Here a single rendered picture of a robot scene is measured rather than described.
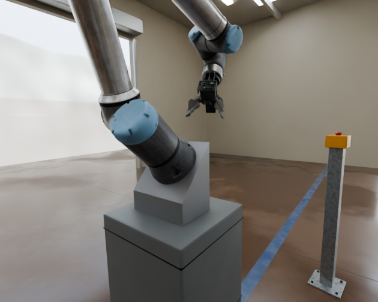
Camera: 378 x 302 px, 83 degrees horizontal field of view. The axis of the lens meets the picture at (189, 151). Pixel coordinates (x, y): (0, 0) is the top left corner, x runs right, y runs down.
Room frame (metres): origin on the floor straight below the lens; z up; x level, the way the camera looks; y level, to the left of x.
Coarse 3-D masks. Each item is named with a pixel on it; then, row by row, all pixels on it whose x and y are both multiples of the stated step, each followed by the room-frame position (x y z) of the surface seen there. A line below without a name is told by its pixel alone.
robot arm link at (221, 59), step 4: (216, 56) 0.97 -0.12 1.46; (220, 56) 0.98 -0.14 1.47; (224, 56) 1.01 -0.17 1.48; (204, 60) 0.98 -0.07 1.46; (208, 60) 0.97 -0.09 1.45; (212, 60) 0.97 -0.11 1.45; (216, 60) 0.97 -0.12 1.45; (220, 60) 0.97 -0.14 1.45; (224, 60) 1.00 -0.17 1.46; (220, 64) 0.96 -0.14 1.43; (224, 64) 1.00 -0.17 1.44
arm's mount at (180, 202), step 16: (192, 144) 0.84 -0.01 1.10; (208, 144) 0.80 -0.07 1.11; (208, 160) 0.80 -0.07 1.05; (144, 176) 0.85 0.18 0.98; (192, 176) 0.73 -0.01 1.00; (208, 176) 0.80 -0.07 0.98; (144, 192) 0.79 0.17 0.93; (160, 192) 0.75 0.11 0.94; (176, 192) 0.71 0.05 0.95; (192, 192) 0.72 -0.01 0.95; (208, 192) 0.80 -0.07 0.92; (144, 208) 0.79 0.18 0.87; (160, 208) 0.73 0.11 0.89; (176, 208) 0.69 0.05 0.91; (192, 208) 0.71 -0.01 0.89; (208, 208) 0.80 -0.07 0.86
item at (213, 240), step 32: (128, 224) 0.70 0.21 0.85; (160, 224) 0.69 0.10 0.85; (192, 224) 0.68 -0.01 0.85; (224, 224) 0.73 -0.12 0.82; (128, 256) 0.69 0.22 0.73; (160, 256) 0.59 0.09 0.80; (192, 256) 0.58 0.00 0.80; (224, 256) 0.73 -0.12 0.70; (128, 288) 0.70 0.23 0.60; (160, 288) 0.60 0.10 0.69; (192, 288) 0.58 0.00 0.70; (224, 288) 0.73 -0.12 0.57
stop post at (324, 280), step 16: (336, 144) 1.37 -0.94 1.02; (336, 160) 1.38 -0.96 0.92; (336, 176) 1.37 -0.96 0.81; (336, 192) 1.37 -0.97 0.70; (336, 208) 1.36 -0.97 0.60; (336, 224) 1.36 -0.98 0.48; (336, 240) 1.37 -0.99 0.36; (336, 256) 1.40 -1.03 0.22; (320, 272) 1.41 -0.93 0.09; (320, 288) 1.35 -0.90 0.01; (336, 288) 1.35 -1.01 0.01
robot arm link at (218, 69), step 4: (208, 64) 0.96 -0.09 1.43; (212, 64) 0.95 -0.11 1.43; (216, 64) 0.95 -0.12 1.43; (204, 68) 0.97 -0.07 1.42; (208, 68) 0.94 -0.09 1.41; (212, 68) 0.93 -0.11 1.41; (216, 68) 0.94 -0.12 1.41; (220, 68) 0.95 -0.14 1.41; (204, 72) 0.95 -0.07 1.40; (216, 72) 0.93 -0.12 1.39; (220, 72) 0.94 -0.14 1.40; (220, 76) 0.94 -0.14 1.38; (220, 80) 0.96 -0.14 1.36
